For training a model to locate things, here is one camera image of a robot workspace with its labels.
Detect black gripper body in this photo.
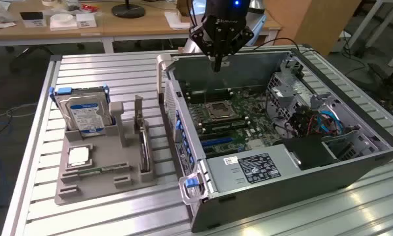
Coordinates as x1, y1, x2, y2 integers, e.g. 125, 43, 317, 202
201, 0, 250, 60

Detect graphics card with metal bracket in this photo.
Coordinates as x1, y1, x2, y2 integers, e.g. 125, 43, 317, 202
133, 94, 151, 173

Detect white stacked papers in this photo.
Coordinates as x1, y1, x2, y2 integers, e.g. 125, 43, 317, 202
163, 11, 191, 30

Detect brown cardboard box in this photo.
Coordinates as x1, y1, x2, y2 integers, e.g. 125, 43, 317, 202
175, 0, 193, 17

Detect wooden desk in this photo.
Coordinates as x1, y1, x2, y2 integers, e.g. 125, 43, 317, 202
0, 0, 282, 47

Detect black round lamp base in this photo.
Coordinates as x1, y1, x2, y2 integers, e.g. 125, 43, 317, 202
110, 0, 146, 19

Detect wooden cabinet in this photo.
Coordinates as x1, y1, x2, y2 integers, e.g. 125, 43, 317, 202
263, 0, 362, 56

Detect silver metal drive cage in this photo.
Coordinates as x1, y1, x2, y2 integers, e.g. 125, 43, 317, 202
266, 59, 331, 118

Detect CPU socket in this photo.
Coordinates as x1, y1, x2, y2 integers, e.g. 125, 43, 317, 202
206, 101, 237, 121

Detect green motherboard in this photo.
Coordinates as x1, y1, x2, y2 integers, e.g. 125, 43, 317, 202
182, 87, 287, 158

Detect white labelled box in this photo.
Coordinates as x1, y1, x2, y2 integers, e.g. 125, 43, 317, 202
75, 13, 97, 29

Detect installed black RAM sticks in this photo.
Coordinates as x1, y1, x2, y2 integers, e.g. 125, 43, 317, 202
198, 118, 250, 135

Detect white tape roll on box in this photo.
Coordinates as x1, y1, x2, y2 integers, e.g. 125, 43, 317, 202
49, 13, 78, 31

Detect blue expansion slot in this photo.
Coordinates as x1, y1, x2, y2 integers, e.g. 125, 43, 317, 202
201, 137, 233, 147

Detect hard disk in blue caddy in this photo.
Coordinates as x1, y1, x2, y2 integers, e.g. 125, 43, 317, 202
47, 83, 111, 138

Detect white box with black top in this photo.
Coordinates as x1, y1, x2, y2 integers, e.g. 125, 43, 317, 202
18, 11, 46, 28

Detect black chair base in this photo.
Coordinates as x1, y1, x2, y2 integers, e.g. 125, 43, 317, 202
3, 41, 85, 73

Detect grey power supply unit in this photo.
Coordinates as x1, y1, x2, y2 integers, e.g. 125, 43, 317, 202
205, 144, 302, 194

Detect silver CPU chip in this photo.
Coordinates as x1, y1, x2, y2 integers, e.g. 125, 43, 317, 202
67, 147, 91, 165

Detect green RAM stick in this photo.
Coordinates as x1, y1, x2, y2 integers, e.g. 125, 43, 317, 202
77, 165, 125, 174

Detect grey parts rack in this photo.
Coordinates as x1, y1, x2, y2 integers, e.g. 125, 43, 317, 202
53, 94, 159, 206

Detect black open PC case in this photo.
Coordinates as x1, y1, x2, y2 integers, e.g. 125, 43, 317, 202
155, 48, 393, 234

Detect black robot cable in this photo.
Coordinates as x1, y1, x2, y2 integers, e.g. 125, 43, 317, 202
185, 0, 198, 28

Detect black cable behind case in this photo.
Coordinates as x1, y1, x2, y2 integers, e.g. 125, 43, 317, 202
247, 37, 318, 54

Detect red wire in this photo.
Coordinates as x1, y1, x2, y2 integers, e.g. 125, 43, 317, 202
306, 115, 318, 133

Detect white desk frame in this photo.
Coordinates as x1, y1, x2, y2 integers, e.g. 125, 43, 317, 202
345, 0, 393, 67

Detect blue wire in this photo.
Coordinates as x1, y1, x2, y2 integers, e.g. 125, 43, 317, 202
315, 110, 345, 136

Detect black plastic air duct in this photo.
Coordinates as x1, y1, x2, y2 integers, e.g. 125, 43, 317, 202
282, 135, 341, 172

